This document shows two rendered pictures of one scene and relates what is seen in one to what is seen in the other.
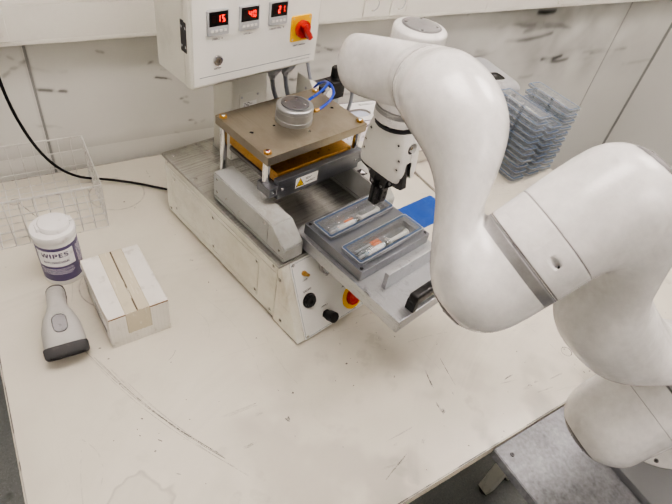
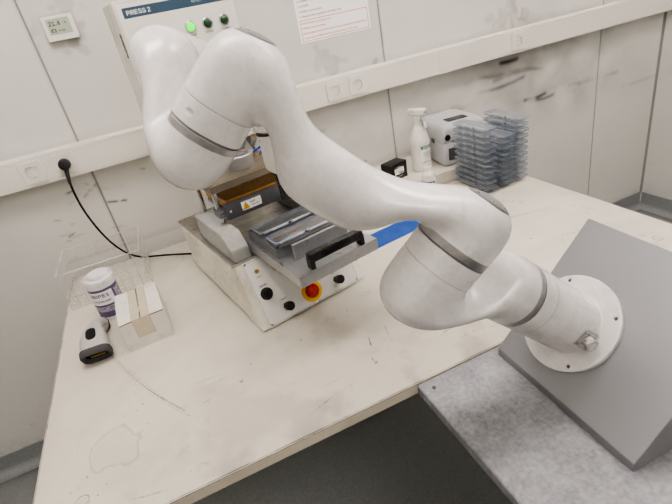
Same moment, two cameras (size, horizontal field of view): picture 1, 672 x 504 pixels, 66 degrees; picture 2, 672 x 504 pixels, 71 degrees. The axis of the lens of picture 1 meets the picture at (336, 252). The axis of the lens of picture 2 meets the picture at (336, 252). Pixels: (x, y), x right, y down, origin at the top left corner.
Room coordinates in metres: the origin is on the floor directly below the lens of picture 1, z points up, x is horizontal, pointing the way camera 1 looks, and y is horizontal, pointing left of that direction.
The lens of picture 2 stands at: (-0.18, -0.54, 1.49)
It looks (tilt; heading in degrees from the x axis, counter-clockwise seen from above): 28 degrees down; 21
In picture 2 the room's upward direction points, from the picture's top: 12 degrees counter-clockwise
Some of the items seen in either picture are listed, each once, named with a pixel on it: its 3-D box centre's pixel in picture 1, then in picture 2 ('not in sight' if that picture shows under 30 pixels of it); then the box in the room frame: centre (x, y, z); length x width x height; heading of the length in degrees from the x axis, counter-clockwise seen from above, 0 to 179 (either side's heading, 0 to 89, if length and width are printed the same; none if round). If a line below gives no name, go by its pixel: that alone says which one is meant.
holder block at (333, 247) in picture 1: (367, 232); (296, 228); (0.82, -0.06, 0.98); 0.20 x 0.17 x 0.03; 140
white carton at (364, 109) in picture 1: (352, 121); not in sight; (1.53, 0.03, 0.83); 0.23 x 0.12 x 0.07; 125
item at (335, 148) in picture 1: (294, 136); (248, 178); (0.99, 0.14, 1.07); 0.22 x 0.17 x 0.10; 140
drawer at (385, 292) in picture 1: (382, 250); (306, 238); (0.79, -0.09, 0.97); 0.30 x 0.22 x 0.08; 50
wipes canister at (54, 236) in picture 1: (58, 247); (105, 293); (0.75, 0.59, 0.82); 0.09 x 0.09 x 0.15
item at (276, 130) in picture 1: (290, 120); (245, 169); (1.02, 0.16, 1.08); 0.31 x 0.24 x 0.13; 140
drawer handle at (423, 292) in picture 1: (436, 285); (335, 248); (0.70, -0.20, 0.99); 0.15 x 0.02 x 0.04; 140
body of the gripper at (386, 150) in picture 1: (390, 144); (276, 149); (0.82, -0.06, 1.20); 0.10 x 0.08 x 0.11; 49
